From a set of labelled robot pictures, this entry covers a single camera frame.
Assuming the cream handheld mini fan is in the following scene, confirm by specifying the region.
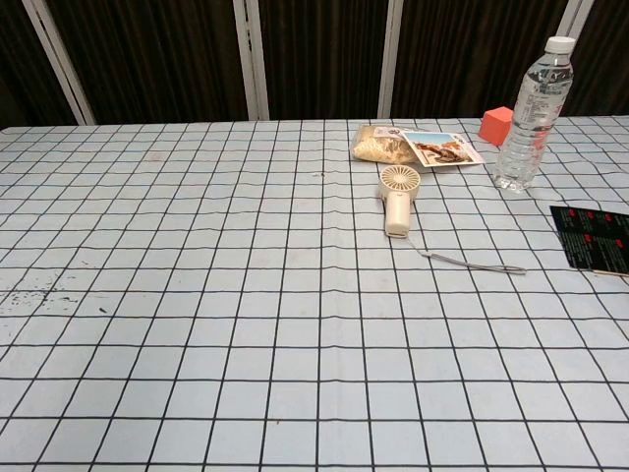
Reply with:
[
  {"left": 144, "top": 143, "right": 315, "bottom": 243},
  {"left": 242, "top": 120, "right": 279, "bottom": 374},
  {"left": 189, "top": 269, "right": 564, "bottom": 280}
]
[{"left": 376, "top": 164, "right": 423, "bottom": 240}]

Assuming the clear snack bag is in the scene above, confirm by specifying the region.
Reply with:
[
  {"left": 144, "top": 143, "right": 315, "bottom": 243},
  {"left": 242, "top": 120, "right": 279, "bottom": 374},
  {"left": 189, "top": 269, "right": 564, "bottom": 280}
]
[{"left": 350, "top": 124, "right": 419, "bottom": 163}]

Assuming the white checked tablecloth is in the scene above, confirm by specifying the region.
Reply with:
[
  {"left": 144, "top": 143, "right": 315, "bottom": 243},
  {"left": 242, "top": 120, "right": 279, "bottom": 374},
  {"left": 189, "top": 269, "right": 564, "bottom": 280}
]
[{"left": 0, "top": 116, "right": 629, "bottom": 472}]

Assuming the desert photo postcard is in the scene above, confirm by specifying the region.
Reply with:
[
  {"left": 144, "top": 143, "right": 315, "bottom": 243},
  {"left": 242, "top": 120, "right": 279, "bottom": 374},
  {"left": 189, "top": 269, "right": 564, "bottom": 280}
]
[{"left": 401, "top": 130, "right": 486, "bottom": 169}]

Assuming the dark pleated curtain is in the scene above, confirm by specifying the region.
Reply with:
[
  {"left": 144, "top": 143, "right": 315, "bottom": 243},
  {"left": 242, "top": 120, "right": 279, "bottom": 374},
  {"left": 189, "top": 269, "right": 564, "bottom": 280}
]
[{"left": 0, "top": 0, "right": 629, "bottom": 130}]

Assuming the orange cube block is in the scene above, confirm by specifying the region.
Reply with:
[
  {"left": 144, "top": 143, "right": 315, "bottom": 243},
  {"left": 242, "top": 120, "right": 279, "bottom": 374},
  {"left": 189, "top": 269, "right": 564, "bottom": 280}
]
[{"left": 479, "top": 105, "right": 515, "bottom": 148}]

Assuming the clear plastic water bottle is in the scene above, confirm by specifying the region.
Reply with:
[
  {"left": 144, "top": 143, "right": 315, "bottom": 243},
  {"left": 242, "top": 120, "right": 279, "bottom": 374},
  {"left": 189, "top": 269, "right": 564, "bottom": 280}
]
[{"left": 492, "top": 35, "right": 576, "bottom": 194}]

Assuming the black printed card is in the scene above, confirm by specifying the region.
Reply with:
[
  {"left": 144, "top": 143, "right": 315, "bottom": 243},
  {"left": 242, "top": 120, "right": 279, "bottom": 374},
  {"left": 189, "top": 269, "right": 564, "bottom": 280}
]
[{"left": 548, "top": 205, "right": 629, "bottom": 279}]

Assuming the white frame post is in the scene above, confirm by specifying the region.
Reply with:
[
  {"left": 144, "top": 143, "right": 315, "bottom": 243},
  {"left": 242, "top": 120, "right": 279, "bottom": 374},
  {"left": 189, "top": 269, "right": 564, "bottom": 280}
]
[
  {"left": 22, "top": 0, "right": 95, "bottom": 125},
  {"left": 543, "top": 0, "right": 596, "bottom": 55},
  {"left": 376, "top": 0, "right": 419, "bottom": 119},
  {"left": 232, "top": 0, "right": 270, "bottom": 121}
]

